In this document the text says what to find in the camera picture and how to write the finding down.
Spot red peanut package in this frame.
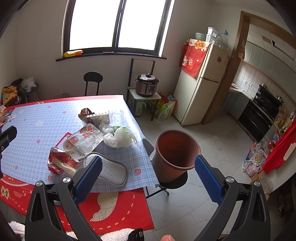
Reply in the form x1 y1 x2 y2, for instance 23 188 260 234
47 132 82 176

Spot flower print plastic package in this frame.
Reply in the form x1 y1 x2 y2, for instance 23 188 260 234
63 123 104 162

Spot white green plastic bag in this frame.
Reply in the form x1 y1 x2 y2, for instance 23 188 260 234
102 126 138 148

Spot clear plastic clamshell container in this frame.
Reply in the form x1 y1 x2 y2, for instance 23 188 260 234
81 110 125 128

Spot brown paper bag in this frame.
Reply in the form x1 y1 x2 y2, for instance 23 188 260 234
78 108 94 120

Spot brown plastic trash bucket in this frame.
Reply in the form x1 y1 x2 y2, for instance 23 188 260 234
152 130 201 183

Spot black kitchen stove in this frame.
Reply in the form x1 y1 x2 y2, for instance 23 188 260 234
238 85 282 142

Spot blue plaid table cover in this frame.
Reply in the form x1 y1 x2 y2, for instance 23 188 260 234
1 95 158 191

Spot yellow snack bags pile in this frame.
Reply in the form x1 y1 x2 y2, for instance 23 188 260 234
1 85 19 107

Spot plastic bags on floor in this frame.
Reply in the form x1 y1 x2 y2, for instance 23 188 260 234
242 137 275 177

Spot light green kettle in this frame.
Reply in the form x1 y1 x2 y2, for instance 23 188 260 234
134 100 147 117

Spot green yellow shopping bags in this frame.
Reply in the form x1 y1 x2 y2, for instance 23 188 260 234
148 92 177 121

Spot cream refrigerator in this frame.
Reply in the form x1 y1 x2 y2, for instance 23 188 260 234
173 44 229 126

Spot small white side table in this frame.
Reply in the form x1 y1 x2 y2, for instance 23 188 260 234
126 87 161 121

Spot black round back chair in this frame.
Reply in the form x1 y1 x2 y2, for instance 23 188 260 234
83 71 103 96

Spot yellow orange snack bag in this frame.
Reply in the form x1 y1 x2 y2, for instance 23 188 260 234
63 50 83 58

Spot electric pressure cooker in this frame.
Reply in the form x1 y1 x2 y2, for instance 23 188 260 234
135 73 159 97

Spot red cloth on fridge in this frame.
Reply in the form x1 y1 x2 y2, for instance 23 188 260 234
179 39 211 78

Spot containers atop fridge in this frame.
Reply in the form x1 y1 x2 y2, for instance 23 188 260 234
195 27 229 50

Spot black framed window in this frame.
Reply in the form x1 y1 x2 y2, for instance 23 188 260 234
61 1 174 60

